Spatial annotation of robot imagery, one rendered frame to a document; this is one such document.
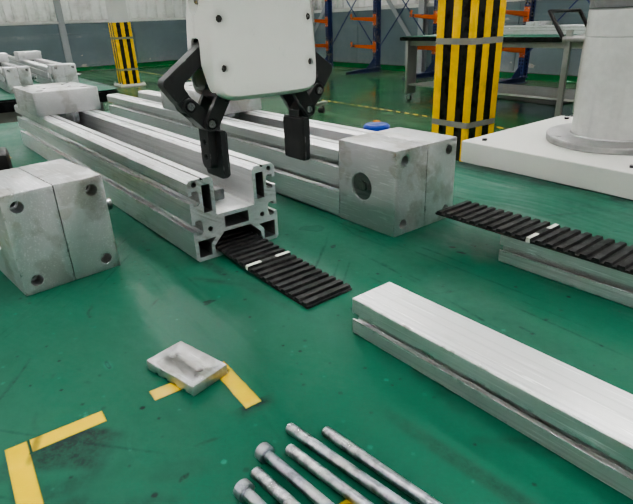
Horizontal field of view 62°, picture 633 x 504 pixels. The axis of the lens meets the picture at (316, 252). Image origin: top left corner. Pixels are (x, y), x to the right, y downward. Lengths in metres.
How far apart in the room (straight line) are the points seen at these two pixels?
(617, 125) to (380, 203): 0.41
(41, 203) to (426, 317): 0.35
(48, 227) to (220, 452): 0.29
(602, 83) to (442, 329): 0.58
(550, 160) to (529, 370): 0.51
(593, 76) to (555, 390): 0.62
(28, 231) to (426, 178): 0.40
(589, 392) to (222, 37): 0.34
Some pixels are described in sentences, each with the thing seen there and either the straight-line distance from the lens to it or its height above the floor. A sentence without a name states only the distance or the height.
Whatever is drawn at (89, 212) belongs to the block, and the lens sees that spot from 0.54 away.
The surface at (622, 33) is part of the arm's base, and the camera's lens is 0.86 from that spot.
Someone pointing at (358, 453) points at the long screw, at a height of 0.79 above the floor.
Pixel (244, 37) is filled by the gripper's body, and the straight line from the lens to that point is 0.43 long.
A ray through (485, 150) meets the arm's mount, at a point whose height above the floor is 0.80.
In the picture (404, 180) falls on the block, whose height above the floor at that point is 0.84.
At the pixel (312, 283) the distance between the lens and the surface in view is 0.47.
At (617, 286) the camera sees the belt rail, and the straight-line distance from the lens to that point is 0.50.
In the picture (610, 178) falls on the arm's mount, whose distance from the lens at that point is 0.77.
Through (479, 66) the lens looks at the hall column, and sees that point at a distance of 3.85.
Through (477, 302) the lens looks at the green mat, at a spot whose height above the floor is 0.78.
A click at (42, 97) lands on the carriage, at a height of 0.90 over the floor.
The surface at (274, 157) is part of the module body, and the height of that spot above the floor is 0.83.
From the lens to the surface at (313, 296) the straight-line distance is 0.45.
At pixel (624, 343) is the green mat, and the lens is 0.44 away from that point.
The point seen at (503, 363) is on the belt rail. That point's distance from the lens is 0.34.
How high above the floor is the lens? 1.00
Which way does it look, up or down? 24 degrees down
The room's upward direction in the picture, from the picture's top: 2 degrees counter-clockwise
